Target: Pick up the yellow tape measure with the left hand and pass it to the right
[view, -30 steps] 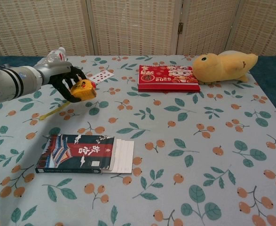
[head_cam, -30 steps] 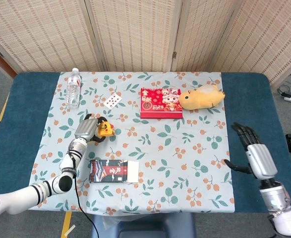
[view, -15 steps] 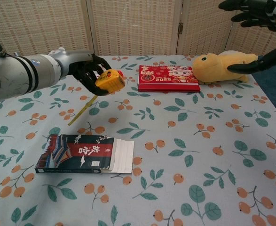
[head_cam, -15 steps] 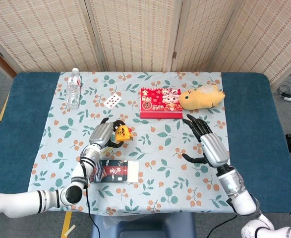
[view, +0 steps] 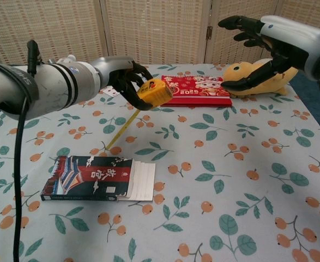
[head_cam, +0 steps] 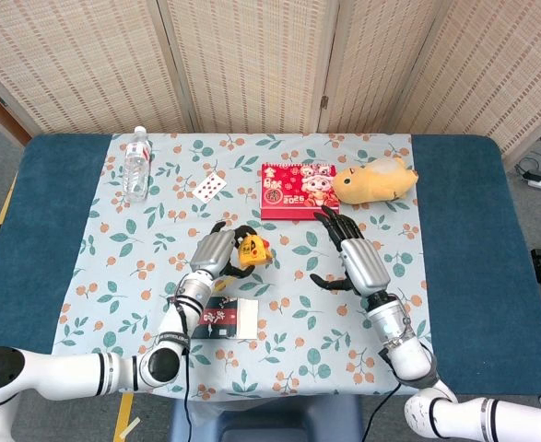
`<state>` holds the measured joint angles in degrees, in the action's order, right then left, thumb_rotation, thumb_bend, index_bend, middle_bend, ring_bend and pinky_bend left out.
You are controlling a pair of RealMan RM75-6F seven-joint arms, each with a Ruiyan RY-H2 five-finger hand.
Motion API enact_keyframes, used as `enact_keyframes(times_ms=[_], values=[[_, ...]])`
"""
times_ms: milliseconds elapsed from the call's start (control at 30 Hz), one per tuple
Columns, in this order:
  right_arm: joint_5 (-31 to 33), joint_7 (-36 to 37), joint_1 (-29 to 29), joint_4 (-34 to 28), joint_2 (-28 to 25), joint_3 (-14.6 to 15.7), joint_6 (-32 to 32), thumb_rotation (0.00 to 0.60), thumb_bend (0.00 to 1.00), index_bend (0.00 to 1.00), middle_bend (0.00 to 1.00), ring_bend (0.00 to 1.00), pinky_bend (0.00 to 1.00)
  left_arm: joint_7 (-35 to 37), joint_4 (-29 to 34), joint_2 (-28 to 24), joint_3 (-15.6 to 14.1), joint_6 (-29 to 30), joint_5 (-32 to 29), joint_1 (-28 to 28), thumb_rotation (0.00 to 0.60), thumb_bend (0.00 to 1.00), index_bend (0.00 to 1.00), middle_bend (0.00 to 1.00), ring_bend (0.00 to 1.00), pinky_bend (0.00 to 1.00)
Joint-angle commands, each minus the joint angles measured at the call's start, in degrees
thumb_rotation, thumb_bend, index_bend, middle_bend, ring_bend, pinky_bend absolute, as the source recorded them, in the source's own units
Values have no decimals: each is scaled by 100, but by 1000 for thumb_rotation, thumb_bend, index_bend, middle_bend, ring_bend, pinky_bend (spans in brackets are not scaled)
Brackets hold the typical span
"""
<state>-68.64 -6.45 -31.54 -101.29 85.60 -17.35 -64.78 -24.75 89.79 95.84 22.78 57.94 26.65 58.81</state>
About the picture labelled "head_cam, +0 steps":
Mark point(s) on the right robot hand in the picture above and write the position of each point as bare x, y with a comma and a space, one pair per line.
364, 264

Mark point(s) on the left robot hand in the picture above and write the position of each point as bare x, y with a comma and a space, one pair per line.
212, 253

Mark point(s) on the yellow tape measure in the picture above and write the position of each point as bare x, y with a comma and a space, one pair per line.
252, 251

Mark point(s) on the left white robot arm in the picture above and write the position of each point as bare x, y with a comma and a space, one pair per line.
67, 373

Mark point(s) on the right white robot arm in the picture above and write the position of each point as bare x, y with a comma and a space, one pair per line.
408, 354

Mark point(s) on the playing card with red pips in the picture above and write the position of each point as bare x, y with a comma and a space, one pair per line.
209, 188

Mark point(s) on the dark boxed book set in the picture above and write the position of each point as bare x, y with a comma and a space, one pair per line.
233, 317

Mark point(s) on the yellow plush toy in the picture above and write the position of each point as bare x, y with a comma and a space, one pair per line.
371, 184

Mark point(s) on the red 2026 desk calendar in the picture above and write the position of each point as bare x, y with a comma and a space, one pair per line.
293, 193

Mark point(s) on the floral print tablecloth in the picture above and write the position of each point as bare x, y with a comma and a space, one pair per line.
113, 230

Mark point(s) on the dark blue table cover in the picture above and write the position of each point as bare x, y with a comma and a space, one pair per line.
468, 230

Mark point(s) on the clear plastic water bottle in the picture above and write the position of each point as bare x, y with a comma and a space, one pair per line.
137, 170

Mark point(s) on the woven bamboo folding screen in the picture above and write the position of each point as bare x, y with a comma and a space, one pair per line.
251, 64

